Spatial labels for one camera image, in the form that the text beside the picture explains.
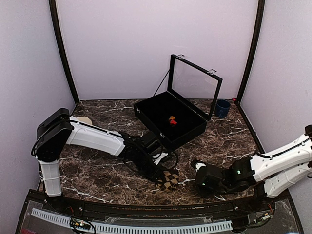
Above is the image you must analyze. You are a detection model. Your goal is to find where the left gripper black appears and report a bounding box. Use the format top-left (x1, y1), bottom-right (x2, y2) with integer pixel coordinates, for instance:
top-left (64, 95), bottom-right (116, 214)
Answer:
top-left (134, 151), bottom-right (165, 185)

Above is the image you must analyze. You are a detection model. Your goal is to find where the tan brown argyle sock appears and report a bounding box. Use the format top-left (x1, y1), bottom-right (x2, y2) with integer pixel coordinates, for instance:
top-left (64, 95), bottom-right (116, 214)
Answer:
top-left (156, 169), bottom-right (179, 193)

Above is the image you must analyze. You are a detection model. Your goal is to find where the red orange argyle sock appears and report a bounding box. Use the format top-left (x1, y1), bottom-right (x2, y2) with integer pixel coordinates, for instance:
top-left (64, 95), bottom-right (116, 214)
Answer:
top-left (168, 116), bottom-right (177, 126)

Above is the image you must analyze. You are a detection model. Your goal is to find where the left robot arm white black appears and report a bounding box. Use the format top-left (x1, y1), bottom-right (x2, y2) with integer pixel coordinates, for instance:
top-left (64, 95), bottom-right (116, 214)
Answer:
top-left (31, 108), bottom-right (166, 213)

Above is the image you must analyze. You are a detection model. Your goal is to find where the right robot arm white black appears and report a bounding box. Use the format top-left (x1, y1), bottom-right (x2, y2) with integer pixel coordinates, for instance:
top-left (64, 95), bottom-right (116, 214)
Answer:
top-left (192, 125), bottom-right (312, 212)

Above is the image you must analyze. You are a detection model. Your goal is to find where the black display case box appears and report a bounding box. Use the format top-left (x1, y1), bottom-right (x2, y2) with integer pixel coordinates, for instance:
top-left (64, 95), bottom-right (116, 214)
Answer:
top-left (134, 54), bottom-right (223, 150)

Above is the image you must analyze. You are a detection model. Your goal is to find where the blue mug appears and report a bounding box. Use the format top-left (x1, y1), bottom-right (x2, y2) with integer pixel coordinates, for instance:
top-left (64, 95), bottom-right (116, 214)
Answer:
top-left (215, 99), bottom-right (231, 118)

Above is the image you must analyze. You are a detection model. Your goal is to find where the beige round plate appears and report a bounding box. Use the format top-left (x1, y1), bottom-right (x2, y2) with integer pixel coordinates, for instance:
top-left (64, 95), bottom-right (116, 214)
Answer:
top-left (76, 117), bottom-right (93, 125)

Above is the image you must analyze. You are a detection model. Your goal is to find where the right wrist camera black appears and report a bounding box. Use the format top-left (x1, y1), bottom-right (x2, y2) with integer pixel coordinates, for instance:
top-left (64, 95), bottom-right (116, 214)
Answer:
top-left (195, 162), bottom-right (223, 192)

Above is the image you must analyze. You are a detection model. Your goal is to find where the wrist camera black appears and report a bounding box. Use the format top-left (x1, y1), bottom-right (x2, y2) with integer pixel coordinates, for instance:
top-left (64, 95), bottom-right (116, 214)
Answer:
top-left (140, 132), bottom-right (160, 154)
top-left (195, 162), bottom-right (223, 192)

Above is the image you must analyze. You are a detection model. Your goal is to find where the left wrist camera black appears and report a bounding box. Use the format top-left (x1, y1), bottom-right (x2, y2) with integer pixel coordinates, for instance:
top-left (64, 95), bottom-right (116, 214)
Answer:
top-left (140, 132), bottom-right (160, 154)

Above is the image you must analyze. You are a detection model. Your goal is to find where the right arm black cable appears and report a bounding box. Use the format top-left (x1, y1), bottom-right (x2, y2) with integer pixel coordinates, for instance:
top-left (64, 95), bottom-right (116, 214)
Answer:
top-left (255, 136), bottom-right (312, 159)

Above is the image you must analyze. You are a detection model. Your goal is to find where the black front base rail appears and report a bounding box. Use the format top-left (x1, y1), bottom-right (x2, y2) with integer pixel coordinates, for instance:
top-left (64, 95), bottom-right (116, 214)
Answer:
top-left (15, 185), bottom-right (307, 234)

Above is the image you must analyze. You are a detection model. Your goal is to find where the white slotted cable duct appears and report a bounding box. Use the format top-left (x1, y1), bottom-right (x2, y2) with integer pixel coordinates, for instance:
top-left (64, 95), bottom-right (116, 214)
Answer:
top-left (31, 208), bottom-right (233, 234)

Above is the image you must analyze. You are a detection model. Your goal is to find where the left black frame post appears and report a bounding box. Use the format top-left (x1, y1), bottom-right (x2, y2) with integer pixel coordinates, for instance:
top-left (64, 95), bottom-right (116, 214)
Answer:
top-left (48, 0), bottom-right (80, 105)

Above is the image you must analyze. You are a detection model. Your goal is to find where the black frame post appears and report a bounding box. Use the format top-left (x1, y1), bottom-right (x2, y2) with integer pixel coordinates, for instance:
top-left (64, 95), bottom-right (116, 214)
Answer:
top-left (236, 0), bottom-right (265, 105)
top-left (48, 0), bottom-right (80, 105)

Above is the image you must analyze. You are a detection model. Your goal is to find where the right black frame post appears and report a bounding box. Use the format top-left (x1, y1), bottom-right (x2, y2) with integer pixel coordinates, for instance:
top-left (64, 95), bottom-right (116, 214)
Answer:
top-left (236, 0), bottom-right (265, 105)

